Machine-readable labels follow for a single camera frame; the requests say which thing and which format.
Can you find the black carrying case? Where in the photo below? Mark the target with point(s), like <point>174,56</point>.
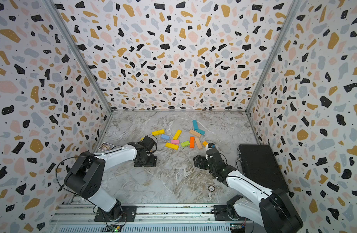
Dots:
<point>258,164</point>

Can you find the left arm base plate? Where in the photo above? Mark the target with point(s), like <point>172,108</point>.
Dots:
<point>124,213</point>

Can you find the teal long block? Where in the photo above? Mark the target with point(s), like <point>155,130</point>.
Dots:
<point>195,125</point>

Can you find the light blue block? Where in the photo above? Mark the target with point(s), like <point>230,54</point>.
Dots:
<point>165,137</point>

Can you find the natural wood long block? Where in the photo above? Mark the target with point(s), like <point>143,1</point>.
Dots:
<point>198,143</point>

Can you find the pink block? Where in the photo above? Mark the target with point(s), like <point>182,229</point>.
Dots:
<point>176,142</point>

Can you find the small printed card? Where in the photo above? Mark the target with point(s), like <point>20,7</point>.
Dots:
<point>105,147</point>

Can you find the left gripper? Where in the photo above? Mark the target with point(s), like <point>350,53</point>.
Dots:
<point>152,162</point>

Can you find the aluminium front rail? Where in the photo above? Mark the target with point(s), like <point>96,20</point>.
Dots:
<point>152,218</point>

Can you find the teal small block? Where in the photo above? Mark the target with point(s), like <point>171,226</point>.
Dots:
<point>200,132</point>

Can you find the yellow upright long block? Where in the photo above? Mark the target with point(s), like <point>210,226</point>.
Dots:
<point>177,135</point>

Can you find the lime green block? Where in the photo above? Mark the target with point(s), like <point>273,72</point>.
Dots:
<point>186,143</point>

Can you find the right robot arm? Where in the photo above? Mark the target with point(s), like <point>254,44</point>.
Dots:
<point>271,209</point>

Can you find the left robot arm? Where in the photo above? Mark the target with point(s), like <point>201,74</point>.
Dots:
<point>85,176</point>

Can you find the orange block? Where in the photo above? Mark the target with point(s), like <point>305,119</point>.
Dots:
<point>192,142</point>

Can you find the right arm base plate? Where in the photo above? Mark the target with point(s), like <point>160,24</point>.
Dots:
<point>226,213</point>

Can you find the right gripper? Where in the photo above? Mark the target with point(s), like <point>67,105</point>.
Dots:
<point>202,158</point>

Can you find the round table grommet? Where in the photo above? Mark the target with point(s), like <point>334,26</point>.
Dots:
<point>211,188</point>

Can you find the natural wood upper block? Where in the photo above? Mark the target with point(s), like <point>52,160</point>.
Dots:
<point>195,133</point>

